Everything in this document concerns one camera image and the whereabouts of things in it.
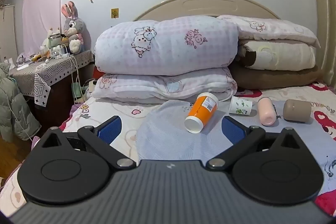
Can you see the pink cup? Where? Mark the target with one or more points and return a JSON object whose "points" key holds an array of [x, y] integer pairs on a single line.
{"points": [[266, 111]]}

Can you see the dark wooden table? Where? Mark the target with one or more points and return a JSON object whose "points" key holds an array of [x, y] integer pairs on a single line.
{"points": [[61, 98]]}

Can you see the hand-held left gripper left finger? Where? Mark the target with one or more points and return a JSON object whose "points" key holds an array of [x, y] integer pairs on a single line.
{"points": [[110, 128]]}

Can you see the cream folded quilt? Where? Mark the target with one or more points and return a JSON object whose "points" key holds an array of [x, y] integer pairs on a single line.
{"points": [[283, 56]]}

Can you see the beige wooden frame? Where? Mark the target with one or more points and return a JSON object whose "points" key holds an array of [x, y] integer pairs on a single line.
{"points": [[324, 16]]}

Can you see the brown folded blanket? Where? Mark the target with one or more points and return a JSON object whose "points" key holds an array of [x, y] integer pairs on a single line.
{"points": [[275, 79]]}

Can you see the white cup with green print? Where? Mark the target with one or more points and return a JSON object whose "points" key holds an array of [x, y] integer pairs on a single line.
{"points": [[240, 106]]}

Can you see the light blue cloth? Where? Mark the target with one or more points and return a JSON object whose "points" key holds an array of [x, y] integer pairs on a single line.
{"points": [[162, 134]]}

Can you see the white floral folded quilt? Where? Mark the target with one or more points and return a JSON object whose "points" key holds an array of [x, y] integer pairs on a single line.
{"points": [[147, 85]]}

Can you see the pink curtain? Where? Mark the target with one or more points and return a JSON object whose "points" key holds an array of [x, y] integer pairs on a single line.
{"points": [[42, 11]]}

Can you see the white cabinet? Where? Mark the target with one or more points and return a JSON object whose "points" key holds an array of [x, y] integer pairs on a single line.
{"points": [[6, 32]]}

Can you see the pink checked folded quilt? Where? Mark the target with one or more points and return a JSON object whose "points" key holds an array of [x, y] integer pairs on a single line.
{"points": [[168, 45]]}

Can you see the taupe cup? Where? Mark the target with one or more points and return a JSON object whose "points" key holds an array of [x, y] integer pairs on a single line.
{"points": [[296, 110]]}

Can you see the green puffer jacket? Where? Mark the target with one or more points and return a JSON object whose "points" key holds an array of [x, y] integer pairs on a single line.
{"points": [[14, 111]]}

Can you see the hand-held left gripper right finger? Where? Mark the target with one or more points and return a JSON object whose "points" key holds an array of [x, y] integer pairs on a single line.
{"points": [[232, 130]]}

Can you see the side table with patterned cloth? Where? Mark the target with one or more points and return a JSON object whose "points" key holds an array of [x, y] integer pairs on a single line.
{"points": [[50, 71]]}

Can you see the orange paper cup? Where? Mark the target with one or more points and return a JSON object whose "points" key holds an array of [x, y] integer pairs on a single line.
{"points": [[202, 111]]}

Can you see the yellow wall hook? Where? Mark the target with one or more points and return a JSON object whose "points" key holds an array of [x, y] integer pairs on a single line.
{"points": [[114, 13]]}

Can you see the beige bed headboard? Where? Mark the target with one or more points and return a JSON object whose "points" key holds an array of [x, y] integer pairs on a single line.
{"points": [[210, 2]]}

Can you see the grey rabbit plush toy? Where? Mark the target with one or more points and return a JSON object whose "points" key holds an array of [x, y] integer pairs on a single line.
{"points": [[73, 28]]}

